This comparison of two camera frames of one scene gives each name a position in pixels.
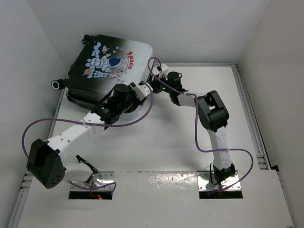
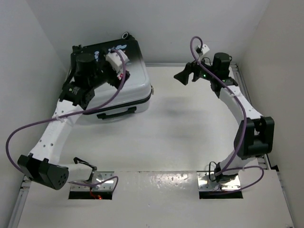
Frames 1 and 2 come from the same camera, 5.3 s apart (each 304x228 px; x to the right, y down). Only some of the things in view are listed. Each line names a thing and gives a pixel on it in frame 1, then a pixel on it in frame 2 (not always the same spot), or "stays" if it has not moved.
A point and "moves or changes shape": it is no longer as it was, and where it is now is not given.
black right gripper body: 158,88 -> 202,73
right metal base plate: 204,183 stays
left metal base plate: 97,179 stays
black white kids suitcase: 101,63 moves or changes shape
